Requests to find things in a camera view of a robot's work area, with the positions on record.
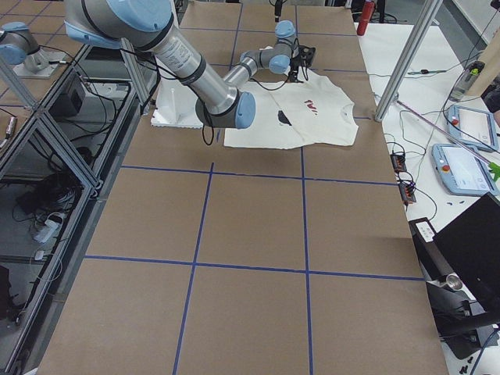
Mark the aluminium frame cabinet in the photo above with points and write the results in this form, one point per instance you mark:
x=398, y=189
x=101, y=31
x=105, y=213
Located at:
x=64, y=132

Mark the near blue teach pendant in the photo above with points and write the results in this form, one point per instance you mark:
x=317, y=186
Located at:
x=462, y=173

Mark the blue teach pendant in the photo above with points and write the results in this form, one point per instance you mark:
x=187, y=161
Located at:
x=462, y=173
x=473, y=127

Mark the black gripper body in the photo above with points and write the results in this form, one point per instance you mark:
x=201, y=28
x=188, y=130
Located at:
x=295, y=71

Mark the red bottle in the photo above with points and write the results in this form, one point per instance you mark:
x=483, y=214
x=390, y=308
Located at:
x=364, y=19

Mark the far blue teach pendant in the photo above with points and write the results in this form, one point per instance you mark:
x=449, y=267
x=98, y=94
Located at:
x=473, y=127

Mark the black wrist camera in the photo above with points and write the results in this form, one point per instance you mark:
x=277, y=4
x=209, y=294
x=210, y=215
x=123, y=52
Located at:
x=306, y=55

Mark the black orange usb hub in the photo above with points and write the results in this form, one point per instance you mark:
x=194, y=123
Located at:
x=398, y=162

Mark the aluminium frame post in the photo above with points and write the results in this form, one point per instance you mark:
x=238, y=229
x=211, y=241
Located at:
x=416, y=36

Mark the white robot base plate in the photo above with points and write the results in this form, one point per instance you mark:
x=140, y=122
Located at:
x=175, y=106

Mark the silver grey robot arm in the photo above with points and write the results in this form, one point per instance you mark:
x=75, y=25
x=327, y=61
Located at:
x=149, y=27
x=286, y=56

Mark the cream long-sleeve cat shirt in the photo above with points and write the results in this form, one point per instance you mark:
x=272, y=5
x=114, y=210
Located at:
x=293, y=115

